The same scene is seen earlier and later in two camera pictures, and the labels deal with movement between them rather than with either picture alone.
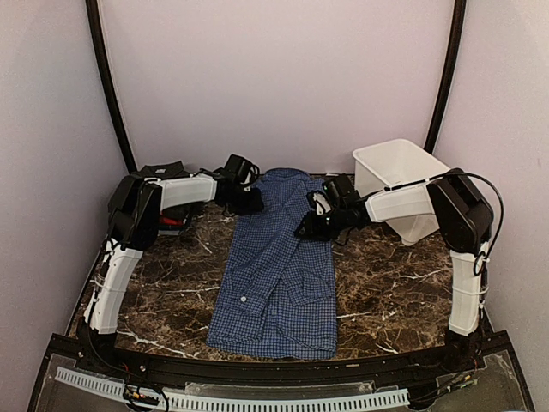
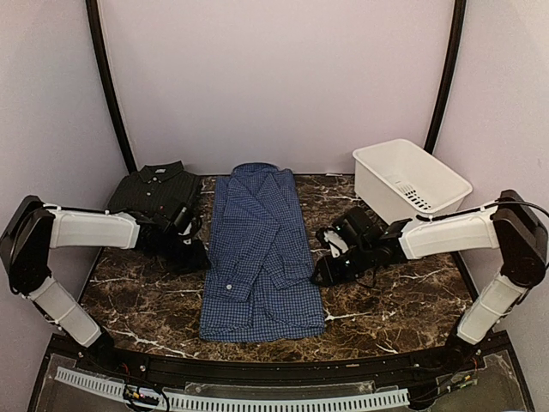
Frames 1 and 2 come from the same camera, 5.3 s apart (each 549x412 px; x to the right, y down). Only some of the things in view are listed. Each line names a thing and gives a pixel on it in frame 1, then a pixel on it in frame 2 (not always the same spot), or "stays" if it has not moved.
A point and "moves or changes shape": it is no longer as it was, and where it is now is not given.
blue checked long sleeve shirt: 278,297 moves or changes shape
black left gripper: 256,204 to 196,262
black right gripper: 312,229 to 330,276
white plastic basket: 392,164 stays
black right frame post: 460,8 stays
